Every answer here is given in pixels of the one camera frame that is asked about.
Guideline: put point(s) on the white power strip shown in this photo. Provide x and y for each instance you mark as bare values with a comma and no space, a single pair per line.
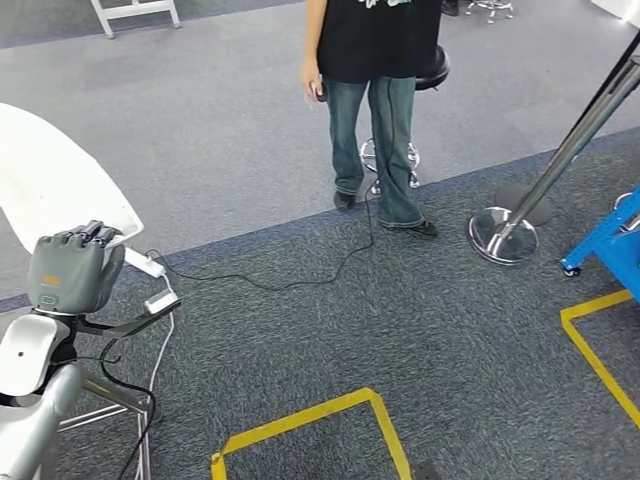
147,265

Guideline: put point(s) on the blue metal shelf rack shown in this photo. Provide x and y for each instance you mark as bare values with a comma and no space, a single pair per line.
615,245

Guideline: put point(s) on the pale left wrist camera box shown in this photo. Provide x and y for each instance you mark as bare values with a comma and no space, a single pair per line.
161,302

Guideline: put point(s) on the white curved plastic panel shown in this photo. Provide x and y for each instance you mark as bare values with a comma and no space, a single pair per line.
50,179

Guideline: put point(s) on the black seat chrome stool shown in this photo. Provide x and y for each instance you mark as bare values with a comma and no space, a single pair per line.
435,66

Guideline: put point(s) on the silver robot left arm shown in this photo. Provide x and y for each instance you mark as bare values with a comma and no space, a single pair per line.
30,358

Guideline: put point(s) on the person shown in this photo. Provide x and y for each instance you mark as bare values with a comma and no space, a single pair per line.
380,40

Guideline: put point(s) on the chrome swivel stool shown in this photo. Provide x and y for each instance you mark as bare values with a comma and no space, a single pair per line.
492,6

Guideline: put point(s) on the white table frame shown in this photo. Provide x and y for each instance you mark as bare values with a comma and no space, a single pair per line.
135,10

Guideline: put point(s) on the yellow floor tape mark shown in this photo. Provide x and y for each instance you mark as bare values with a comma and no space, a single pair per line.
300,417
595,358

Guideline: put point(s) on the chrome barrier stanchion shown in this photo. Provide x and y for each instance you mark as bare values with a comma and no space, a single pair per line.
632,222
503,238

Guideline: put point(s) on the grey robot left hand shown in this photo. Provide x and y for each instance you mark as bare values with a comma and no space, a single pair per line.
70,278

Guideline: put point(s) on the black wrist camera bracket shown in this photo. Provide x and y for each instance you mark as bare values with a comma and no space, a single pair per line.
130,324

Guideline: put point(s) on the black handheld controller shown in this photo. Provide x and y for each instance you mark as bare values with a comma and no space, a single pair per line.
322,93

